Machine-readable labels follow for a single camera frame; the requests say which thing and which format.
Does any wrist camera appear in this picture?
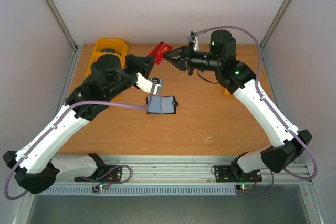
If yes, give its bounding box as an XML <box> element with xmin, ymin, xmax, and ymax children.
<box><xmin>187</xmin><ymin>31</ymin><xmax>199</xmax><ymax>51</ymax></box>
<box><xmin>135</xmin><ymin>72</ymin><xmax>163</xmax><ymax>95</ymax></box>

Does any small circuit board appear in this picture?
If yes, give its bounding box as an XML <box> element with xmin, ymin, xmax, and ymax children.
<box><xmin>92</xmin><ymin>184</ymin><xmax>109</xmax><ymax>193</ymax></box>
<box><xmin>236</xmin><ymin>184</ymin><xmax>255</xmax><ymax>191</ymax></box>

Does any left small circuit board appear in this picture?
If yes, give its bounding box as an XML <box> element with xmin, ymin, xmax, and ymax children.
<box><xmin>92</xmin><ymin>184</ymin><xmax>109</xmax><ymax>193</ymax></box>

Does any right small circuit board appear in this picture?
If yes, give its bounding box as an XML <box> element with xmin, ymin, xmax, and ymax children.
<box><xmin>236</xmin><ymin>184</ymin><xmax>255</xmax><ymax>191</ymax></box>

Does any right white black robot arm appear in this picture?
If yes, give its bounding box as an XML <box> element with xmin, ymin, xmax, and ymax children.
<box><xmin>163</xmin><ymin>26</ymin><xmax>312</xmax><ymax>181</ymax></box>

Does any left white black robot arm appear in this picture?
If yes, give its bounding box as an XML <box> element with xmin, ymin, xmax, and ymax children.
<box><xmin>3</xmin><ymin>54</ymin><xmax>159</xmax><ymax>194</ymax></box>

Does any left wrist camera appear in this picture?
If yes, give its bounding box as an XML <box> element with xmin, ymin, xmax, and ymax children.
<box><xmin>135</xmin><ymin>72</ymin><xmax>163</xmax><ymax>95</ymax></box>

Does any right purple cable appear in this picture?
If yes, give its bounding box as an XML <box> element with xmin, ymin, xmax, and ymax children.
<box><xmin>194</xmin><ymin>25</ymin><xmax>319</xmax><ymax>195</ymax></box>

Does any yellow bin far left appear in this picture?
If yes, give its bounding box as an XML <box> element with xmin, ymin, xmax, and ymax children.
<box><xmin>92</xmin><ymin>39</ymin><xmax>129</xmax><ymax>65</ymax></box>

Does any black card holder wallet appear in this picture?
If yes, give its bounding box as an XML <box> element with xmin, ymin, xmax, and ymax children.
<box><xmin>146</xmin><ymin>96</ymin><xmax>179</xmax><ymax>114</ymax></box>

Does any red card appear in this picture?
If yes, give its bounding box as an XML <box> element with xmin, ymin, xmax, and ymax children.
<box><xmin>149</xmin><ymin>41</ymin><xmax>173</xmax><ymax>65</ymax></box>

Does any yellow bin middle left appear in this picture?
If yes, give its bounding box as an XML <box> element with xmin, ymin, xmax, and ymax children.
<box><xmin>85</xmin><ymin>54</ymin><xmax>99</xmax><ymax>77</ymax></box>

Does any blue credit card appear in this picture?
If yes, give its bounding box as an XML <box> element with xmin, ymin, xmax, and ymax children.
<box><xmin>101</xmin><ymin>48</ymin><xmax>116</xmax><ymax>54</ymax></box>

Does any right aluminium corner post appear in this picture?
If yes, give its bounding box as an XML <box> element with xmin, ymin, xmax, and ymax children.
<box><xmin>258</xmin><ymin>0</ymin><xmax>309</xmax><ymax>53</ymax></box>

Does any grey slotted cable duct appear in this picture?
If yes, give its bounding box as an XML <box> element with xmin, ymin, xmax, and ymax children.
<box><xmin>41</xmin><ymin>185</ymin><xmax>236</xmax><ymax>196</ymax></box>

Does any aluminium rail frame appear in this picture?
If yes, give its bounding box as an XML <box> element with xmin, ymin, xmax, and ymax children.
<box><xmin>24</xmin><ymin>154</ymin><xmax>313</xmax><ymax>185</ymax></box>

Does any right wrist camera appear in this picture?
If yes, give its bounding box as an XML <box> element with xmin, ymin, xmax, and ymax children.
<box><xmin>187</xmin><ymin>31</ymin><xmax>199</xmax><ymax>51</ymax></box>

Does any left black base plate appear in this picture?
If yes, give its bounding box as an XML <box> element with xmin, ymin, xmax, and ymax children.
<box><xmin>74</xmin><ymin>165</ymin><xmax>122</xmax><ymax>183</ymax></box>

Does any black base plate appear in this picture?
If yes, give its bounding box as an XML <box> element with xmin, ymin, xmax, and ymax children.
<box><xmin>210</xmin><ymin>165</ymin><xmax>262</xmax><ymax>183</ymax></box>
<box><xmin>74</xmin><ymin>165</ymin><xmax>122</xmax><ymax>183</ymax></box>

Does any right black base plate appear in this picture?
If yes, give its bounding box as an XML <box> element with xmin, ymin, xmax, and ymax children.
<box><xmin>210</xmin><ymin>165</ymin><xmax>262</xmax><ymax>183</ymax></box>

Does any left aluminium corner post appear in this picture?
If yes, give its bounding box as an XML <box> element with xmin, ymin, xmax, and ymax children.
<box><xmin>30</xmin><ymin>0</ymin><xmax>79</xmax><ymax>53</ymax></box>

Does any aluminium corner post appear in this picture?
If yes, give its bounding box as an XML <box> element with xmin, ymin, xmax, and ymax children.
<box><xmin>258</xmin><ymin>0</ymin><xmax>309</xmax><ymax>53</ymax></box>
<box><xmin>30</xmin><ymin>0</ymin><xmax>79</xmax><ymax>53</ymax></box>

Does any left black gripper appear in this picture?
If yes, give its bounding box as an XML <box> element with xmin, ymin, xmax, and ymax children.
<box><xmin>106</xmin><ymin>54</ymin><xmax>157</xmax><ymax>101</ymax></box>

